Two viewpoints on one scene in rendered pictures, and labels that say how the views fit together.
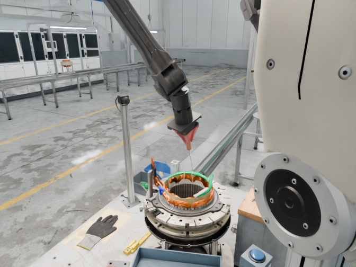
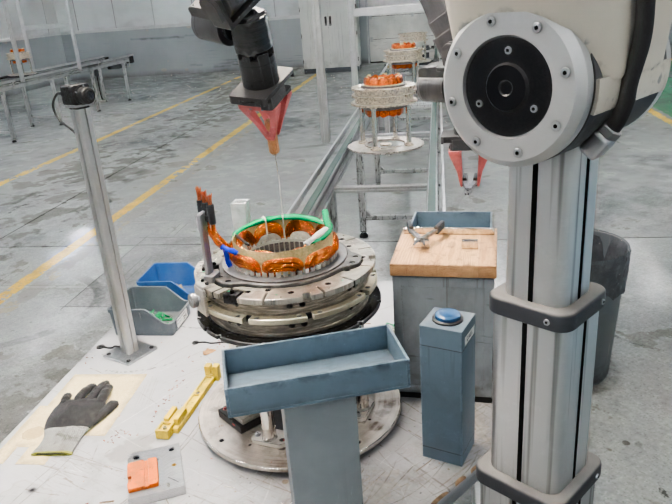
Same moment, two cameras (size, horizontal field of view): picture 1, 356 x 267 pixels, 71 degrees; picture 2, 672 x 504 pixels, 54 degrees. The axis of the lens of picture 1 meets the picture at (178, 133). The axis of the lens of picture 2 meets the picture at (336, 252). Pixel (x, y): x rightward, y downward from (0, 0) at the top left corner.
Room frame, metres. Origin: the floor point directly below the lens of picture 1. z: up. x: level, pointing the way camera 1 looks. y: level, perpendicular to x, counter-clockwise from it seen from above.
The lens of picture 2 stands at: (-0.27, 0.21, 1.52)
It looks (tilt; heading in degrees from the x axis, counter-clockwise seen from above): 21 degrees down; 342
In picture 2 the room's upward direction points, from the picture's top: 4 degrees counter-clockwise
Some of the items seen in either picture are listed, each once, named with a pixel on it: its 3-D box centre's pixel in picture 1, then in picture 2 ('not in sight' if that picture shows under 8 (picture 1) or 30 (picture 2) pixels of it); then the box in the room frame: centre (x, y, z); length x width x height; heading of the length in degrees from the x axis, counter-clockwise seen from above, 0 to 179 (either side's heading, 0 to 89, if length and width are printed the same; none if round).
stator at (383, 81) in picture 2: not in sight; (383, 95); (2.82, -1.09, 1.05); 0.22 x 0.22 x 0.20
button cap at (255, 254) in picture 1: (257, 254); (447, 315); (0.57, -0.24, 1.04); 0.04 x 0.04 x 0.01
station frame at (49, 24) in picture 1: (68, 49); not in sight; (7.09, 2.98, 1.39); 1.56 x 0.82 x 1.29; 153
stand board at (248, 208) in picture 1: (270, 205); (446, 250); (0.79, -0.35, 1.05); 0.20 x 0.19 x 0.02; 148
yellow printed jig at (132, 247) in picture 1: (143, 236); (190, 398); (0.90, 0.16, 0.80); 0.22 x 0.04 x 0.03; 146
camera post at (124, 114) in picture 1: (127, 157); (106, 238); (1.18, 0.26, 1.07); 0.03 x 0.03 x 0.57; 38
